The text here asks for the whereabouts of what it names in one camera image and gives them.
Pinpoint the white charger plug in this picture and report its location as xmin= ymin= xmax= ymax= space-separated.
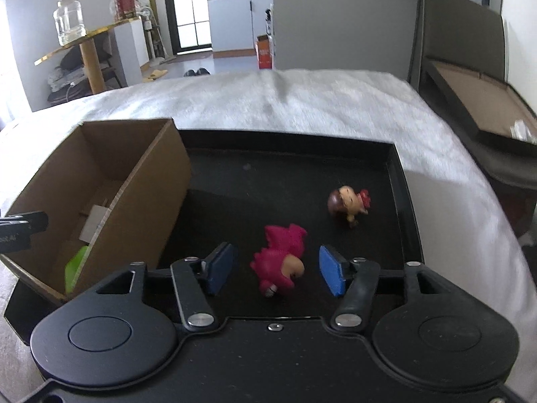
xmin=80 ymin=205 xmax=109 ymax=245

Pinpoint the brown cardboard box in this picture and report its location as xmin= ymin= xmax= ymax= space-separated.
xmin=0 ymin=118 xmax=193 ymax=307

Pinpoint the brown-haired doll figure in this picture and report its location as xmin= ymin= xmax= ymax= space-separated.
xmin=327 ymin=185 xmax=373 ymax=229

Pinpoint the black tray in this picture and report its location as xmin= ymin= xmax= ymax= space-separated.
xmin=4 ymin=128 xmax=424 ymax=341

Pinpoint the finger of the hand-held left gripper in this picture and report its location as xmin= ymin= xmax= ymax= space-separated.
xmin=0 ymin=211 xmax=49 ymax=255

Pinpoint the white kitchen cabinet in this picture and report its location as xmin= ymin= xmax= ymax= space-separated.
xmin=205 ymin=0 xmax=273 ymax=59

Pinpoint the white fluffy blanket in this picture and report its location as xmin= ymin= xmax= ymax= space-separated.
xmin=0 ymin=69 xmax=529 ymax=269

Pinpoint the pink bird toy figure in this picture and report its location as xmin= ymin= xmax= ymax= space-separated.
xmin=250 ymin=224 xmax=309 ymax=299

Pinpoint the orange carton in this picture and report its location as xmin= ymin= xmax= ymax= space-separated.
xmin=256 ymin=35 xmax=273 ymax=70

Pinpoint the black-framed glass door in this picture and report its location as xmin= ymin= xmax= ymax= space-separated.
xmin=161 ymin=0 xmax=214 ymax=55

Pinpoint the red can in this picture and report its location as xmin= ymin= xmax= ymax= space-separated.
xmin=114 ymin=0 xmax=139 ymax=21

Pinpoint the crumpled clear plastic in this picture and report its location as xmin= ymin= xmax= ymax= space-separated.
xmin=509 ymin=120 xmax=537 ymax=141

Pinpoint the round gold table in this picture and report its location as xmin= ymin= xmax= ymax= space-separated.
xmin=34 ymin=19 xmax=145 ymax=95

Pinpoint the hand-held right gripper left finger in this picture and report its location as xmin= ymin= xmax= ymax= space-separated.
xmin=94 ymin=241 xmax=238 ymax=331

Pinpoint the white standing fan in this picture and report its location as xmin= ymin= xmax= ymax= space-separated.
xmin=140 ymin=6 xmax=162 ymax=68

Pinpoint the green toy box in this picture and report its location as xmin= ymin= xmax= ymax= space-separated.
xmin=65 ymin=245 xmax=90 ymax=295

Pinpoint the clear glass bottle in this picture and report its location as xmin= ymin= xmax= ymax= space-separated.
xmin=53 ymin=0 xmax=87 ymax=47

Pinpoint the black-framed brown board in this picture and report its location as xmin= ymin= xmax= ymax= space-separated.
xmin=424 ymin=54 xmax=537 ymax=147

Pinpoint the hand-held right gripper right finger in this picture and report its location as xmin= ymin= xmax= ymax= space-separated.
xmin=319 ymin=244 xmax=460 ymax=333

